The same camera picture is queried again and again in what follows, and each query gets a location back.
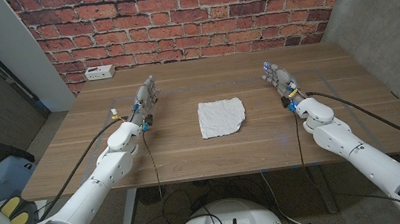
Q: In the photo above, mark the red brick print backdrop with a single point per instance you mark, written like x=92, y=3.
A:
x=188, y=14

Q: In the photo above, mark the white tissue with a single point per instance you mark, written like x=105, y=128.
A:
x=222, y=119

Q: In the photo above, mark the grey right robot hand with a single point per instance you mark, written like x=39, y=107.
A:
x=283, y=80

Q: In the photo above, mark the white table leg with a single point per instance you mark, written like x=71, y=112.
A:
x=128, y=212

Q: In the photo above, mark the grey table leg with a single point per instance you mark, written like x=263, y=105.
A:
x=330, y=205

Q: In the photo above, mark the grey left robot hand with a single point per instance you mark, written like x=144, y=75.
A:
x=144, y=99

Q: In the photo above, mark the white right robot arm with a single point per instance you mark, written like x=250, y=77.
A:
x=367, y=168

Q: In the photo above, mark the black round fan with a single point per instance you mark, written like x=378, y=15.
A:
x=151, y=195

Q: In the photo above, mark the black item with yellow pads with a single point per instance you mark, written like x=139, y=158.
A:
x=10, y=207

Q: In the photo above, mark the white power strip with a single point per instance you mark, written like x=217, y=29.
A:
x=99, y=73

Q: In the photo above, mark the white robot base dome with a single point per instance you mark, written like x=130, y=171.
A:
x=251, y=220

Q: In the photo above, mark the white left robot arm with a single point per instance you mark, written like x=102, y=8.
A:
x=81, y=203

